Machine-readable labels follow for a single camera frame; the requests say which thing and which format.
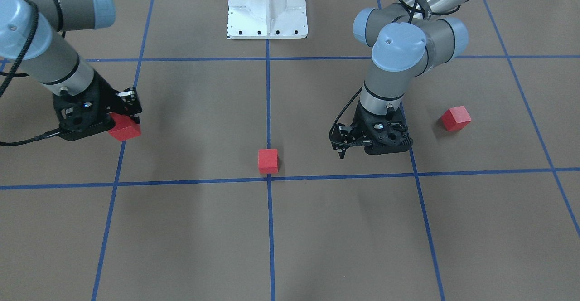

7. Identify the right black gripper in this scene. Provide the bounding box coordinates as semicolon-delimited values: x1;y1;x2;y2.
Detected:
53;72;143;141

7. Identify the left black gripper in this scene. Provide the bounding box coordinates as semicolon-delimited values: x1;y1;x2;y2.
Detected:
329;100;414;159

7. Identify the red block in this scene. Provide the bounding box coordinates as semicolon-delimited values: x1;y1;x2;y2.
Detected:
107;112;141;141
257;149;279;174
441;106;472;131

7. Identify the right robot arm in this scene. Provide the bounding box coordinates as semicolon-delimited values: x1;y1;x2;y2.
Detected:
0;0;142;146

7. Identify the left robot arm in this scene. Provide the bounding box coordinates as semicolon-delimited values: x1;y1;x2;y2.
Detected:
328;0;470;158

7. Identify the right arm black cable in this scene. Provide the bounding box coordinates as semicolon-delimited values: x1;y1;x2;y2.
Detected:
0;0;62;147

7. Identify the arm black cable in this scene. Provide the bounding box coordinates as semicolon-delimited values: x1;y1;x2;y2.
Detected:
0;0;62;147
333;0;460;131

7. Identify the white pedestal base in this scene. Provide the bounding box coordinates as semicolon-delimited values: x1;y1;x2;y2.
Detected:
227;0;309;39

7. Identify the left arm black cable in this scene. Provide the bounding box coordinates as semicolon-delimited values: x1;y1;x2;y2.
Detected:
333;0;460;131

